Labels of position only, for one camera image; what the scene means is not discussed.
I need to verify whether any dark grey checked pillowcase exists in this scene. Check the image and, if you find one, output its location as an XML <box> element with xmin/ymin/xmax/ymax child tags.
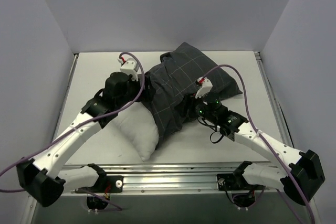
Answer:
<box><xmin>141</xmin><ymin>42</ymin><xmax>242</xmax><ymax>147</ymax></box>

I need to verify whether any white pillow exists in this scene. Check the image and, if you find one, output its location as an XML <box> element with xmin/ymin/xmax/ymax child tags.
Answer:
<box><xmin>112</xmin><ymin>102</ymin><xmax>159</xmax><ymax>162</ymax></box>

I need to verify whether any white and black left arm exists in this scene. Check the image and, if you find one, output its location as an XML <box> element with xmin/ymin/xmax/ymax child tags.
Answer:
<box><xmin>16</xmin><ymin>72</ymin><xmax>145</xmax><ymax>207</ymax></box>

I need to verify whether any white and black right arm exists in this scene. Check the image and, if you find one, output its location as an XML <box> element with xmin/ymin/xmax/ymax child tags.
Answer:
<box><xmin>182</xmin><ymin>92</ymin><xmax>325</xmax><ymax>206</ymax></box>

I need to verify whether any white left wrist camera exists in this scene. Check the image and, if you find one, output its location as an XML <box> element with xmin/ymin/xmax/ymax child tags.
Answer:
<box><xmin>118</xmin><ymin>57</ymin><xmax>139</xmax><ymax>81</ymax></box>

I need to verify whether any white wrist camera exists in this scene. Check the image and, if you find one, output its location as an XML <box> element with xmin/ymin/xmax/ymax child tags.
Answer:
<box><xmin>195</xmin><ymin>77</ymin><xmax>213</xmax><ymax>99</ymax></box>
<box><xmin>118</xmin><ymin>57</ymin><xmax>139</xmax><ymax>81</ymax></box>

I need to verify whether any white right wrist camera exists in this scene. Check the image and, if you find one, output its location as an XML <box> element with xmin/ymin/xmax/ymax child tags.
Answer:
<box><xmin>195</xmin><ymin>77</ymin><xmax>213</xmax><ymax>99</ymax></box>

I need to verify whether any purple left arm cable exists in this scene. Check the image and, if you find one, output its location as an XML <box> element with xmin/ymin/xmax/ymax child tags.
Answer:
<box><xmin>0</xmin><ymin>52</ymin><xmax>146</xmax><ymax>212</ymax></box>

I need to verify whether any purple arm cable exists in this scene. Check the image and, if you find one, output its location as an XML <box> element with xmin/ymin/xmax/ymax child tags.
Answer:
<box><xmin>0</xmin><ymin>52</ymin><xmax>146</xmax><ymax>212</ymax></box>
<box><xmin>196</xmin><ymin>64</ymin><xmax>316</xmax><ymax>224</ymax></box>

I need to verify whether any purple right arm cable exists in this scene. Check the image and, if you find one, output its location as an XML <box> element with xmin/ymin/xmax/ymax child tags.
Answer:
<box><xmin>196</xmin><ymin>64</ymin><xmax>316</xmax><ymax>224</ymax></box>

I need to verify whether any aluminium front frame rail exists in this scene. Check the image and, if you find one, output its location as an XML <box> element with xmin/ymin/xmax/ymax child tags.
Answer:
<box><xmin>58</xmin><ymin>162</ymin><xmax>285</xmax><ymax>195</ymax></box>

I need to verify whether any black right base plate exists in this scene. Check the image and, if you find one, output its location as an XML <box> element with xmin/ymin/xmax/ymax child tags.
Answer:
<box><xmin>216</xmin><ymin>173</ymin><xmax>263</xmax><ymax>191</ymax></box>

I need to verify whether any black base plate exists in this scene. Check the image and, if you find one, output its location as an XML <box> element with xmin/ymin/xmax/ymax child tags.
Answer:
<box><xmin>216</xmin><ymin>173</ymin><xmax>263</xmax><ymax>191</ymax></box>
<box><xmin>75</xmin><ymin>175</ymin><xmax>124</xmax><ymax>194</ymax></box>

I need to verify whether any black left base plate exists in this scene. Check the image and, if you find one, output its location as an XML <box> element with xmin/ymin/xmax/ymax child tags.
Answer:
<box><xmin>75</xmin><ymin>175</ymin><xmax>124</xmax><ymax>194</ymax></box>

